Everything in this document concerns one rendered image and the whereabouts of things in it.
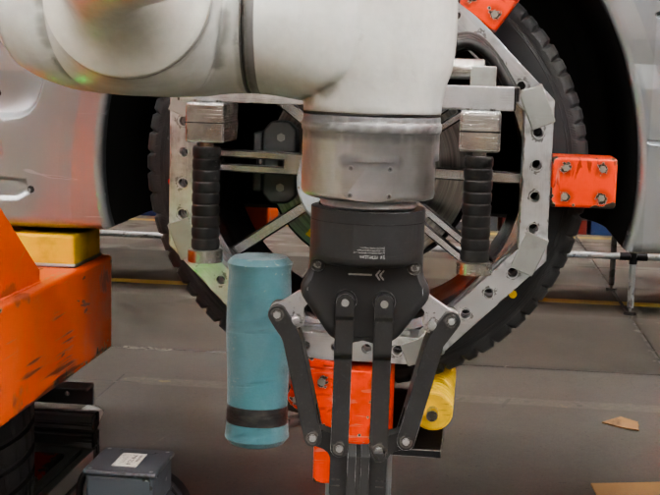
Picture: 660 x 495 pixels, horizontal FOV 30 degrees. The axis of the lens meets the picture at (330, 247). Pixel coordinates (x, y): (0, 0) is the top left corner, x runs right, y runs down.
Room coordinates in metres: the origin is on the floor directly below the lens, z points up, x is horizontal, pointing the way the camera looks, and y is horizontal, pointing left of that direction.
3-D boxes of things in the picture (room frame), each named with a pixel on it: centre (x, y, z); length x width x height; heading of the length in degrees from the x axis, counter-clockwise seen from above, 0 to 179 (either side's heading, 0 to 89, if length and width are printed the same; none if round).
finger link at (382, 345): (0.80, -0.04, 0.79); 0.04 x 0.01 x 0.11; 179
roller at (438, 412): (1.85, -0.17, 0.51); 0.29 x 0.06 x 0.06; 173
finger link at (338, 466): (0.80, 0.00, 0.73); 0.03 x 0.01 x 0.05; 89
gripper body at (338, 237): (0.80, -0.02, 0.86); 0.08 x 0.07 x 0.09; 89
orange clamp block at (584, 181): (1.73, -0.35, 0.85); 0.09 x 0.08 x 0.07; 83
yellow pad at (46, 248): (1.96, 0.45, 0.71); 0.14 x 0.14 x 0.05; 83
